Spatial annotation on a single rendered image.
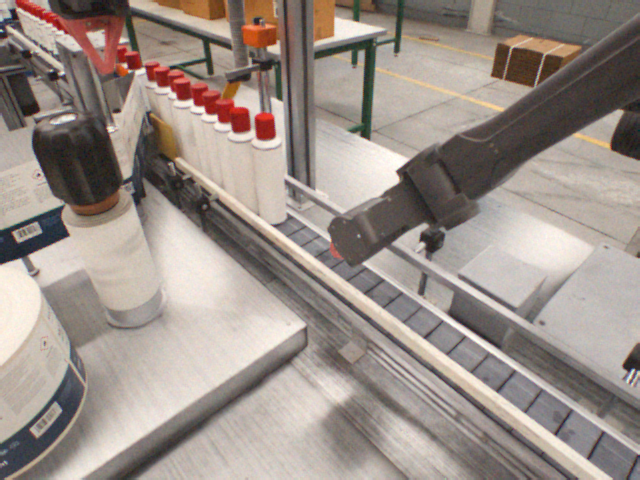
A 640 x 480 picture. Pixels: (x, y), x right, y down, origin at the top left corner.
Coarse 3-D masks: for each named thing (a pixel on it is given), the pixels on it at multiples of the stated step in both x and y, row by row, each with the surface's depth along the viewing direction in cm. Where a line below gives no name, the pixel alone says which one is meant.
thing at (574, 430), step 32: (288, 224) 80; (288, 256) 73; (320, 256) 73; (384, 288) 67; (416, 320) 62; (416, 352) 57; (448, 352) 57; (480, 352) 57; (448, 384) 54; (512, 384) 53; (544, 416) 50; (576, 416) 50; (576, 448) 47; (608, 448) 47
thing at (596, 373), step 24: (312, 192) 73; (336, 216) 70; (432, 264) 59; (456, 288) 56; (504, 312) 52; (528, 336) 50; (552, 336) 49; (576, 360) 47; (600, 384) 45; (624, 384) 44
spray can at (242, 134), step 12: (240, 108) 71; (240, 120) 70; (240, 132) 71; (252, 132) 73; (240, 144) 72; (240, 156) 73; (240, 168) 75; (252, 168) 75; (240, 180) 76; (252, 180) 76; (240, 192) 78; (252, 192) 78; (252, 204) 79
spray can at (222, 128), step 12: (216, 108) 74; (228, 108) 73; (228, 120) 74; (216, 132) 76; (228, 132) 75; (216, 144) 78; (228, 144) 76; (228, 156) 78; (228, 168) 79; (228, 180) 81; (228, 192) 83
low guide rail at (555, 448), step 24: (192, 168) 89; (216, 192) 83; (288, 240) 71; (312, 264) 66; (336, 288) 64; (384, 312) 58; (408, 336) 55; (432, 360) 53; (480, 384) 50; (504, 408) 47; (528, 432) 46; (552, 456) 44; (576, 456) 43
